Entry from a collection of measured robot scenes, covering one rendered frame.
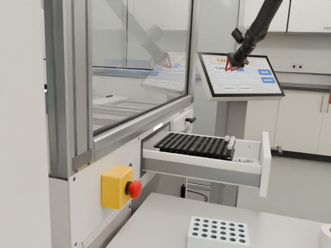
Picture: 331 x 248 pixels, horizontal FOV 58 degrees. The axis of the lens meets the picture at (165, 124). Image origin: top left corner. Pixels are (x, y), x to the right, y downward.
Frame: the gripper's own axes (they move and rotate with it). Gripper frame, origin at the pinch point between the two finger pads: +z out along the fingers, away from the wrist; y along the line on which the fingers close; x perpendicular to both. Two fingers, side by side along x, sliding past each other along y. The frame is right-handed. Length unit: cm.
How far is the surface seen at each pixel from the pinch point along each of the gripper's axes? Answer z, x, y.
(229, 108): 28.6, 6.7, -15.5
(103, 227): -31, 68, 80
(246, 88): 14.7, 2.2, -20.3
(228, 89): 14.8, 2.3, -8.3
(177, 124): -10, 34, 43
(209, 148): -30, 52, 46
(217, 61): 14.9, -17.3, -8.0
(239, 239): -45, 77, 56
